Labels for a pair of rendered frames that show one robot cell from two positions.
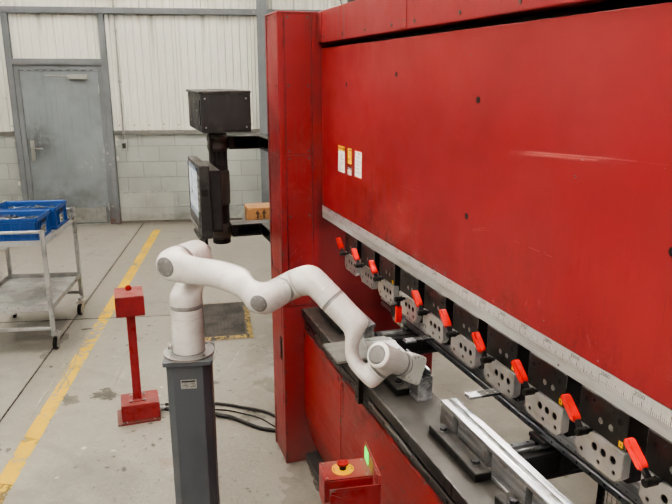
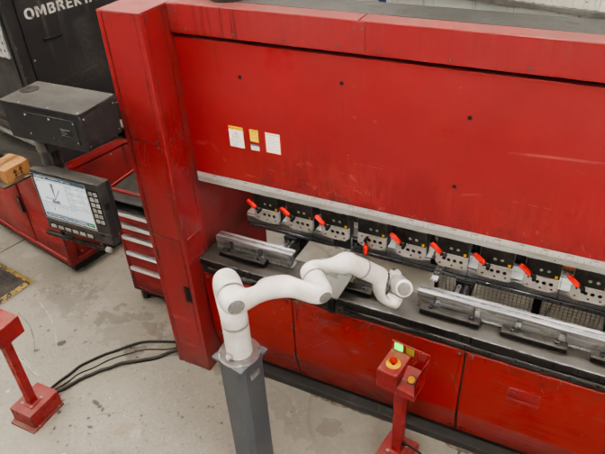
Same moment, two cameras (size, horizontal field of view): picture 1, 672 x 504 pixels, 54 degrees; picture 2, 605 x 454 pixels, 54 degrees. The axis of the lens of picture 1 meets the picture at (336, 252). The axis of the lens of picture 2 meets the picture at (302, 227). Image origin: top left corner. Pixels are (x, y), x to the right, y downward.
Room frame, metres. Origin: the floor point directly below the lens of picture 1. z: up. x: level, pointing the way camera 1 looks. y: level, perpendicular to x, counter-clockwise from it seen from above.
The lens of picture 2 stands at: (0.73, 1.62, 3.01)
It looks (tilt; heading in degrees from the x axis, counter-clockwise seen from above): 35 degrees down; 317
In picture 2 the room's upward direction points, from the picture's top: 3 degrees counter-clockwise
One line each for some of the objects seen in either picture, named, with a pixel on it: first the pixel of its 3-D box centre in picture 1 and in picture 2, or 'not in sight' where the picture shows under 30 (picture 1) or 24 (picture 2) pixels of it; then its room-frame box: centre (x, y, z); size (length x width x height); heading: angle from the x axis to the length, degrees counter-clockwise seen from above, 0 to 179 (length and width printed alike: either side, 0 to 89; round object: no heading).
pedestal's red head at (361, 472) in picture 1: (348, 485); (402, 370); (1.86, -0.04, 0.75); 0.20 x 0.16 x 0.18; 11
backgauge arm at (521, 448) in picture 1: (573, 448); (468, 276); (1.97, -0.79, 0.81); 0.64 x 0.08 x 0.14; 109
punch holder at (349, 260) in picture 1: (359, 253); (269, 205); (2.82, -0.10, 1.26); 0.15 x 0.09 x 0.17; 19
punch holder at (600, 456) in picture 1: (615, 431); (591, 282); (1.31, -0.61, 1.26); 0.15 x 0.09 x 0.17; 19
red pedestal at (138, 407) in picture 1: (133, 353); (16, 367); (3.67, 1.21, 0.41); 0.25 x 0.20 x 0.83; 109
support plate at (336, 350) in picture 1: (362, 349); (331, 278); (2.37, -0.10, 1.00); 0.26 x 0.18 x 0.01; 109
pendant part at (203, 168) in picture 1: (205, 195); (79, 202); (3.38, 0.67, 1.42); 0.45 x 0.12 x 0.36; 19
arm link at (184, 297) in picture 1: (190, 273); (230, 297); (2.36, 0.54, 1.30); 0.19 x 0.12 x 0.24; 155
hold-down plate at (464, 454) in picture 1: (458, 450); (449, 315); (1.83, -0.38, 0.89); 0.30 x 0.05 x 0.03; 19
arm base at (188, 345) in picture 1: (187, 329); (237, 338); (2.33, 0.56, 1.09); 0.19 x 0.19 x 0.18
